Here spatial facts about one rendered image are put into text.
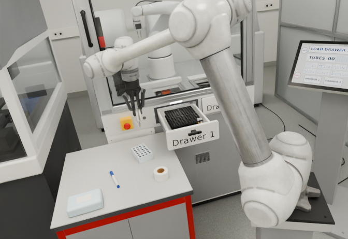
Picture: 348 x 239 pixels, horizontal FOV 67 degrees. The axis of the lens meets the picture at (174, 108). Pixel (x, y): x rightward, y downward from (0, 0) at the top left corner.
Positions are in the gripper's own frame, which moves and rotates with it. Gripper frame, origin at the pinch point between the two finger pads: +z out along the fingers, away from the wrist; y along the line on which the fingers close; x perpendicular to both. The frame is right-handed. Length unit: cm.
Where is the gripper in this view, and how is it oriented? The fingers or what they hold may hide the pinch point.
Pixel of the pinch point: (138, 114)
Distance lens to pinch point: 144.2
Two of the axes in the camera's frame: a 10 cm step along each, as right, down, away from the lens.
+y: 8.7, -2.9, 4.0
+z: 1.1, 9.0, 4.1
